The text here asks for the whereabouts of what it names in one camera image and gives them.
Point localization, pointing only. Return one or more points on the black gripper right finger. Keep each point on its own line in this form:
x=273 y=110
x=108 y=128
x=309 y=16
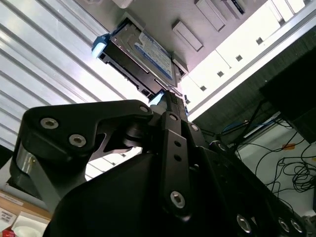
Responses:
x=222 y=163

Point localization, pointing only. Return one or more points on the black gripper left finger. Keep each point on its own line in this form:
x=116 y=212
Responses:
x=74 y=118

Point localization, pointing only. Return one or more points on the hard disk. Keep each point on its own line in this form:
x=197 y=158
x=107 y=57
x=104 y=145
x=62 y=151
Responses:
x=138 y=56

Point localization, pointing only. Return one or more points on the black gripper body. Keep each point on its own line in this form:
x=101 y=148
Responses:
x=123 y=197

